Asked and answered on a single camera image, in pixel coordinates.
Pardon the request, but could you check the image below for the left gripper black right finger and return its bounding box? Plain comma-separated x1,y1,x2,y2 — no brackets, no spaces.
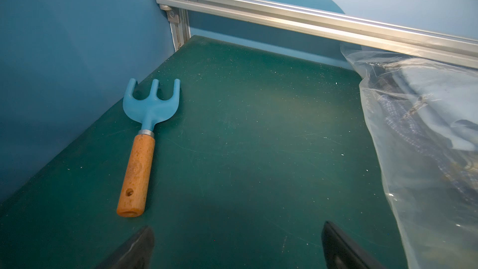
322,221,385,269

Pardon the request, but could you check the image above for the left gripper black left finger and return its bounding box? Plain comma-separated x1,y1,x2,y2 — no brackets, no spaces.
96,225,155,269

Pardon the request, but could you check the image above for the dark plaid shirt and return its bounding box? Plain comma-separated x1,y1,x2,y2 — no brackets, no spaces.
373,76,478,204

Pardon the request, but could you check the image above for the clear plastic vacuum bag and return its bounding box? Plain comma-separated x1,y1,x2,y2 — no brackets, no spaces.
341,43,478,269

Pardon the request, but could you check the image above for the light blue shirt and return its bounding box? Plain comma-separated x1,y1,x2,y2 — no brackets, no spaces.
392,67,478,152

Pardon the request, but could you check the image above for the teal hand rake wooden handle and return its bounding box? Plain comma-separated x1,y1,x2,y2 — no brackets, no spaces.
117,78,180,217

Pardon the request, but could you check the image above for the horizontal aluminium frame rail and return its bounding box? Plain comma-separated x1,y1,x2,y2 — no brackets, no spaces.
156,0,478,68

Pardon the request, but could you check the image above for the left aluminium frame post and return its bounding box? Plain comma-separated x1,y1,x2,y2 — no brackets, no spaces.
159,4,191,52

